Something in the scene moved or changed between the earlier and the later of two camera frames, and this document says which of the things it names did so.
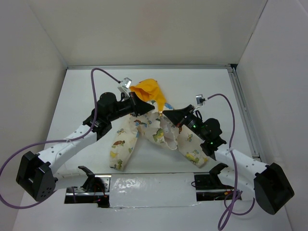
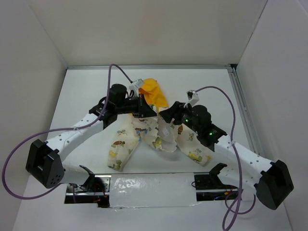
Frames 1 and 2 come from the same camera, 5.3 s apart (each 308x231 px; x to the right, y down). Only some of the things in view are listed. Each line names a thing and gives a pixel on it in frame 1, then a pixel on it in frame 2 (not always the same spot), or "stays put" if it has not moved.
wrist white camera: (199, 99) -> (193, 97)
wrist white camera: (126, 82) -> (136, 85)
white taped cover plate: (152, 190) stays put
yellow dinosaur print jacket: (155, 124) stays put
